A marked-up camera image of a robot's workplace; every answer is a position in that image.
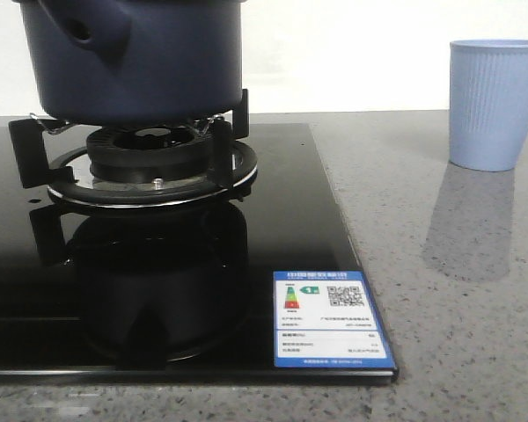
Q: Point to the black round gas burner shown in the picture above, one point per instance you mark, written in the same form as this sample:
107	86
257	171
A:
139	155

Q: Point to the black pot support grate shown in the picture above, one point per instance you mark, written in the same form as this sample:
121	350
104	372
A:
232	165

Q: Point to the blue energy efficiency label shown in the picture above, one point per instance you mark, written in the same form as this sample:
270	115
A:
328	320

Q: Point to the light blue ribbed cup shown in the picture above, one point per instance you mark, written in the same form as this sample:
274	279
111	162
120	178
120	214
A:
488	116

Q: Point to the black glass gas stove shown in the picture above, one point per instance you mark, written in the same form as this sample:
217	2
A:
175	295

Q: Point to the dark blue cooking pot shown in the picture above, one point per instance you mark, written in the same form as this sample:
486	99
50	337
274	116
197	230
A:
110	63

